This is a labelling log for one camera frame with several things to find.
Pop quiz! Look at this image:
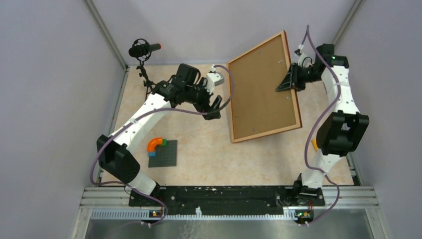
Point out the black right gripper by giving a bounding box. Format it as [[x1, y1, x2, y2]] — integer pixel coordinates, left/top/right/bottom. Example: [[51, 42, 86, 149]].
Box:
[[276, 63, 322, 93]]

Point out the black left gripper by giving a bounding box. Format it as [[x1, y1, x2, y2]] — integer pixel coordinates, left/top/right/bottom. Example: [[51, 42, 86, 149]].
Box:
[[184, 77, 221, 120]]

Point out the red wooden photo frame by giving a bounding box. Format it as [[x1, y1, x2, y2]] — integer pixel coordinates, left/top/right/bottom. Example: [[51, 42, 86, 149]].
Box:
[[226, 30, 303, 143]]

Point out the yellow handled screwdriver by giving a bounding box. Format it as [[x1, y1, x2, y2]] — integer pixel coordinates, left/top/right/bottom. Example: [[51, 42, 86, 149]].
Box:
[[312, 139, 318, 151]]

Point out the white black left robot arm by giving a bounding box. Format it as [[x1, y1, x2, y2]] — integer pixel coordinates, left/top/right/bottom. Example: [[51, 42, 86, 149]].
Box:
[[97, 64, 224, 206]]

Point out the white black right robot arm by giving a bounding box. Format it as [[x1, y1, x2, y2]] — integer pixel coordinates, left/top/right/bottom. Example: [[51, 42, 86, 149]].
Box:
[[276, 44, 370, 205]]

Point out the black microphone tripod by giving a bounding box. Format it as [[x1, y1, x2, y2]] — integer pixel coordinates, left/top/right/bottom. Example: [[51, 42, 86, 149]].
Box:
[[136, 61, 156, 100]]

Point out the orange curved lego piece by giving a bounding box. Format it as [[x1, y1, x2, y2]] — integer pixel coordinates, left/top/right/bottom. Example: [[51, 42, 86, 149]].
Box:
[[147, 137, 164, 153]]

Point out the grey lego baseplate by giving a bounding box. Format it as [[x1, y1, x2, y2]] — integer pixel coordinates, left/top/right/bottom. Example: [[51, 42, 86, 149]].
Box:
[[148, 140, 178, 168]]

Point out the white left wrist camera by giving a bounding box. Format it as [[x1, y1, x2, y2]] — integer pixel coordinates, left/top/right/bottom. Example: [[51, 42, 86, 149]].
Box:
[[205, 65, 224, 94]]

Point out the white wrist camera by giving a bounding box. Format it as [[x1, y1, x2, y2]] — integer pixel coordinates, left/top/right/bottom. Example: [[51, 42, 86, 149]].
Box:
[[205, 65, 224, 94], [294, 49, 313, 68]]

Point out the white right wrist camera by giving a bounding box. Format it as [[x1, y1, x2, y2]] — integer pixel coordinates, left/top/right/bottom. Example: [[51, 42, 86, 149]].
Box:
[[294, 49, 313, 68]]

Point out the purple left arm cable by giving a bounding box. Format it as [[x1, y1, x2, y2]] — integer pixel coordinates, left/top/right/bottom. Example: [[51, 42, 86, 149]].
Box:
[[91, 64, 235, 228]]

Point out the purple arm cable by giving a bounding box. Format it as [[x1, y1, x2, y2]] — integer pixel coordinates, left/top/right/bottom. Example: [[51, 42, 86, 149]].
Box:
[[91, 64, 235, 228], [298, 24, 341, 227]]

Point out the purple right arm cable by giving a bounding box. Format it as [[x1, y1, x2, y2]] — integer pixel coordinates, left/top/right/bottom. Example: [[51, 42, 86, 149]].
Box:
[[298, 24, 341, 227]]

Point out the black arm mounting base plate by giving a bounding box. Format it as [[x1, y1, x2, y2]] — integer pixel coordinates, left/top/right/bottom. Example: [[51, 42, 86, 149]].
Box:
[[128, 186, 325, 216]]

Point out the aluminium front rail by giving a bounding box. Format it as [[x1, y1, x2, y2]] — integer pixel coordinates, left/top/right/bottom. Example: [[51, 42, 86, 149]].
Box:
[[80, 186, 379, 222]]

